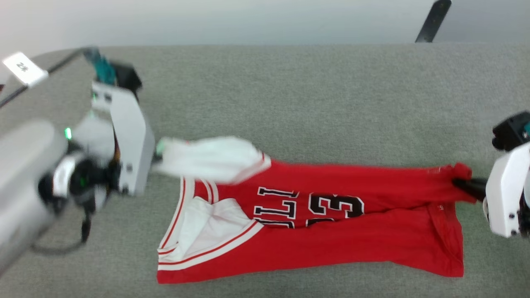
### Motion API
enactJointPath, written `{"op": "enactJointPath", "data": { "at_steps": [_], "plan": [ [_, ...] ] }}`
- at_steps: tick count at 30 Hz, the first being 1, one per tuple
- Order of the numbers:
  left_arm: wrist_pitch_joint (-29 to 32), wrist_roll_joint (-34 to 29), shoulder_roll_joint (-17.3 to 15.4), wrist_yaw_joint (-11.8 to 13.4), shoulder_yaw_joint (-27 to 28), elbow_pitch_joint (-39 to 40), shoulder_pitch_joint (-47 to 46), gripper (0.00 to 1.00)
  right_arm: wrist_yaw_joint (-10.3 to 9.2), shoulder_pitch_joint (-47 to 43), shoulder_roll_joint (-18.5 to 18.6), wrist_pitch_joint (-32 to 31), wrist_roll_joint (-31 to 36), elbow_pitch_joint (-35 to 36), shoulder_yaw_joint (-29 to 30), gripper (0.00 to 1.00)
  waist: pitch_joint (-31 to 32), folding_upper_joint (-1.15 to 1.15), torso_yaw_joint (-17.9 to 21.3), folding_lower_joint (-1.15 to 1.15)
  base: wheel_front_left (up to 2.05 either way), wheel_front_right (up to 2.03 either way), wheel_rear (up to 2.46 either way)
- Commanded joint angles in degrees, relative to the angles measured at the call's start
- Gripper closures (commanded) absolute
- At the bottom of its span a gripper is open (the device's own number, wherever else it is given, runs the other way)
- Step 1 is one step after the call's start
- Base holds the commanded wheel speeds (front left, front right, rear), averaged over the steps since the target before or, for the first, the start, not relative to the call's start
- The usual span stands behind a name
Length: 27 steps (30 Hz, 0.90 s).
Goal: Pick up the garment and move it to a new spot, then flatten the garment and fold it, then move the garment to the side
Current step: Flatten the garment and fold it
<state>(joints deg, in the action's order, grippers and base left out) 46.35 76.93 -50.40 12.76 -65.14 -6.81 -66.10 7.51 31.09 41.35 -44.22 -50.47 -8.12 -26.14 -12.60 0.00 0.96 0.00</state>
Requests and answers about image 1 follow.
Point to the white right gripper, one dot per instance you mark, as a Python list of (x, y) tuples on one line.
[(503, 194)]

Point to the white label tag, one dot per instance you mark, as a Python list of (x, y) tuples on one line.
[(24, 68)]

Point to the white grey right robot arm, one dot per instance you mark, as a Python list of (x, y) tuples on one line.
[(526, 215)]

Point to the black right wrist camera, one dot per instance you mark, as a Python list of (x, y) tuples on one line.
[(511, 132)]

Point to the black flat bar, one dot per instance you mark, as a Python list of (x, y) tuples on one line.
[(432, 20)]

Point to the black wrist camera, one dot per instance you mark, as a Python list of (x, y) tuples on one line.
[(124, 76), (511, 132)]

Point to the red and white basketball jersey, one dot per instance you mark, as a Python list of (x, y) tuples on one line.
[(331, 248)]

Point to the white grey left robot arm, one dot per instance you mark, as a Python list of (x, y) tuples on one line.
[(25, 174)]

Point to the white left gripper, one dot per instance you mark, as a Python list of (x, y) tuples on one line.
[(132, 140)]

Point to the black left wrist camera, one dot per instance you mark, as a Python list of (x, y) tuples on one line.
[(124, 76)]

